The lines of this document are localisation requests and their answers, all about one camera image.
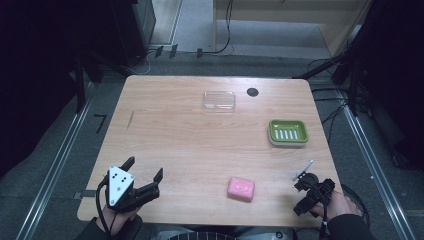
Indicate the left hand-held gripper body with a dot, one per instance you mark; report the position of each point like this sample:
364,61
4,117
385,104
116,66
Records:
119,185

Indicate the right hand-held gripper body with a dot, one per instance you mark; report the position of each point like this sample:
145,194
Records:
311,190

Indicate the person's right hand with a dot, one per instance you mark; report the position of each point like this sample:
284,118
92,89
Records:
338,205

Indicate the person's left hand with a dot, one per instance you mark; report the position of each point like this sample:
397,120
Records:
117,218

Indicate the green soap dish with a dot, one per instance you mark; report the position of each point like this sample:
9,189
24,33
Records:
287,132

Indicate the pink soap bar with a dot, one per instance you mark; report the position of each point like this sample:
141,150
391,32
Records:
241,189

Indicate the black metal stand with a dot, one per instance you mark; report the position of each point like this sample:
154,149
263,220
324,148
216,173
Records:
350,73
80,83

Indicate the clear plastic tray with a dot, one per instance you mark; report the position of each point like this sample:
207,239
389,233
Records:
219,101

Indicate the black round table grommet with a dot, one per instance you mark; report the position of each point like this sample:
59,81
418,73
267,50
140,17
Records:
252,92

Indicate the black cabinet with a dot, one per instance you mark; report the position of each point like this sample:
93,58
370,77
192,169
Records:
141,26

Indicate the light wooden shelf unit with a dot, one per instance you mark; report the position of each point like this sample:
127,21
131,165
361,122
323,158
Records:
283,20

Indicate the metal floor rail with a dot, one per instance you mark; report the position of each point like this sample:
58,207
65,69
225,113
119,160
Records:
55,163
376,166

